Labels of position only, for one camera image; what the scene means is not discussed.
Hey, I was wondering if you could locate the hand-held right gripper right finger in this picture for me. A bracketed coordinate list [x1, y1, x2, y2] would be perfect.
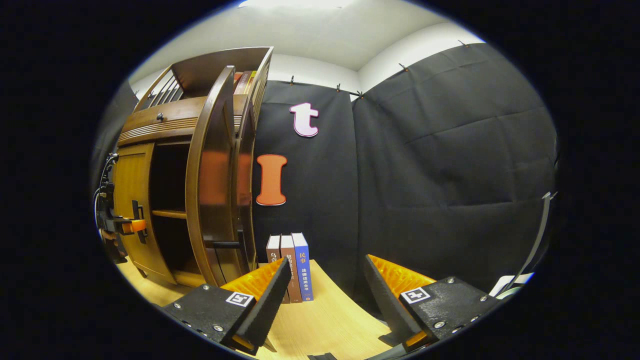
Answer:
[363, 254, 503, 352]

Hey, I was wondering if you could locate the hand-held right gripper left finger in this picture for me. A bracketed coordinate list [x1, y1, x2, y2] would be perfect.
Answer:
[159, 257, 293, 357]

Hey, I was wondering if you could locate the wooden shoe cabinet door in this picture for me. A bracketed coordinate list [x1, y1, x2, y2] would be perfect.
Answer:
[185, 65, 238, 287]
[113, 142, 176, 285]

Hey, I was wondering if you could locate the wooden double-door shoe cabinet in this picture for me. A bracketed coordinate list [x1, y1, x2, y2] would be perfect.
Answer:
[112, 46, 275, 288]

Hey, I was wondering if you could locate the wooden cabinet drawer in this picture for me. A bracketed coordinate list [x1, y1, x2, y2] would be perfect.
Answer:
[117, 95, 251, 147]

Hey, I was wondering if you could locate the blue spine book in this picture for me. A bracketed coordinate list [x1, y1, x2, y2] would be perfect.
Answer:
[291, 232, 315, 302]

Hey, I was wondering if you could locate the small brown spine book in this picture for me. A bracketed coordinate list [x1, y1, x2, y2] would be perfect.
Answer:
[266, 235, 282, 266]

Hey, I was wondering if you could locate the white sheet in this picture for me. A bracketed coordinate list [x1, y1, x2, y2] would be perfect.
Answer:
[489, 272, 535, 300]

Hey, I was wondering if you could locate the black backdrop cloth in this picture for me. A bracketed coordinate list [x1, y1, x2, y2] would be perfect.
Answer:
[90, 42, 558, 321]

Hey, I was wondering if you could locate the grey curved bar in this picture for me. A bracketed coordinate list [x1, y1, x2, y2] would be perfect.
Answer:
[502, 191, 557, 298]

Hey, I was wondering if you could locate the long ceiling light panel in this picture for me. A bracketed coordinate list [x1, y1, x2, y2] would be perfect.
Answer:
[237, 0, 351, 10]

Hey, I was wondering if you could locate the black door handle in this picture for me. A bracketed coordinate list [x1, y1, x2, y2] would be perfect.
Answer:
[204, 227, 248, 261]
[131, 200, 149, 245]

